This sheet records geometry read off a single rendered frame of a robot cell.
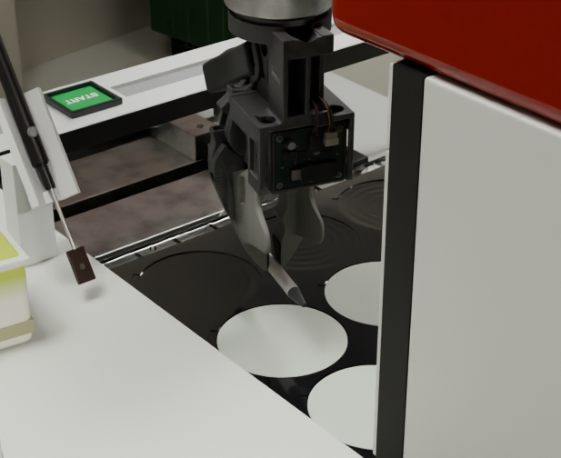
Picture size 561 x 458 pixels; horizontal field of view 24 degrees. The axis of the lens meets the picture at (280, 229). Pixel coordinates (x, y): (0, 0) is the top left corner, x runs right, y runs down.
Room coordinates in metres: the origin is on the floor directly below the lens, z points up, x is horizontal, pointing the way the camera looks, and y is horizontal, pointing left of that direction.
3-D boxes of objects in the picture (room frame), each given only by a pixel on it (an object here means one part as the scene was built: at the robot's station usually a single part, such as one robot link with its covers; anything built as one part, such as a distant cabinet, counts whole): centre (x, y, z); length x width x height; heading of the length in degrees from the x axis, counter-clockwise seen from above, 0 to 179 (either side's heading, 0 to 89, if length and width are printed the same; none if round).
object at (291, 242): (0.87, -0.02, 0.99); 0.06 x 0.03 x 0.09; 22
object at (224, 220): (1.05, 0.03, 0.90); 0.38 x 0.01 x 0.01; 129
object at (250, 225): (0.85, 0.02, 0.99); 0.06 x 0.03 x 0.09; 22
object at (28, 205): (0.84, 0.17, 1.03); 0.06 x 0.04 x 0.13; 39
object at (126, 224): (1.11, 0.09, 0.87); 0.36 x 0.08 x 0.03; 129
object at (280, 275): (0.88, 0.01, 0.94); 0.14 x 0.01 x 0.01; 22
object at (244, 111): (0.86, 0.00, 1.10); 0.09 x 0.08 x 0.12; 22
